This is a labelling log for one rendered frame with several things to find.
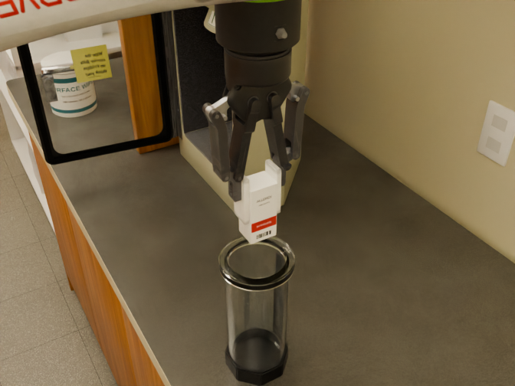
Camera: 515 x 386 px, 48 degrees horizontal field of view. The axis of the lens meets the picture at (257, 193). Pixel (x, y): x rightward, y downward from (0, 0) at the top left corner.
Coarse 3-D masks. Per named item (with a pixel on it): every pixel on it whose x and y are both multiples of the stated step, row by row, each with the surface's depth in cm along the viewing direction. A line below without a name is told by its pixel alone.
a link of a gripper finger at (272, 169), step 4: (268, 160) 74; (268, 164) 74; (272, 164) 74; (268, 168) 74; (272, 168) 73; (276, 168) 73; (268, 172) 75; (272, 172) 74; (276, 172) 73; (280, 172) 73; (272, 176) 74; (276, 176) 73; (280, 176) 73; (276, 180) 73; (280, 180) 73; (280, 184) 74; (280, 188) 74; (280, 192) 75; (280, 196) 75
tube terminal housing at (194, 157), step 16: (304, 0) 116; (304, 16) 119; (304, 32) 122; (304, 48) 125; (176, 64) 130; (304, 64) 128; (304, 80) 132; (256, 128) 113; (192, 144) 137; (256, 144) 115; (192, 160) 140; (256, 160) 117; (272, 160) 120; (208, 176) 133; (288, 176) 129; (224, 192) 128
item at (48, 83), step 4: (44, 76) 121; (48, 76) 120; (52, 76) 120; (44, 80) 120; (48, 80) 120; (52, 80) 121; (44, 84) 120; (48, 84) 120; (52, 84) 121; (44, 88) 121; (48, 88) 121; (52, 88) 121; (48, 92) 122; (52, 92) 122; (48, 96) 122; (52, 96) 122; (56, 96) 123; (48, 100) 123; (52, 100) 123; (56, 100) 123
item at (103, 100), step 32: (96, 32) 120; (128, 32) 123; (64, 64) 121; (96, 64) 124; (128, 64) 127; (64, 96) 125; (96, 96) 128; (128, 96) 131; (64, 128) 129; (96, 128) 132; (128, 128) 135; (160, 128) 139
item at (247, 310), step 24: (240, 240) 84; (264, 240) 84; (240, 264) 86; (264, 264) 87; (288, 264) 80; (240, 288) 78; (240, 312) 82; (264, 312) 81; (240, 336) 85; (264, 336) 84; (240, 360) 88; (264, 360) 87
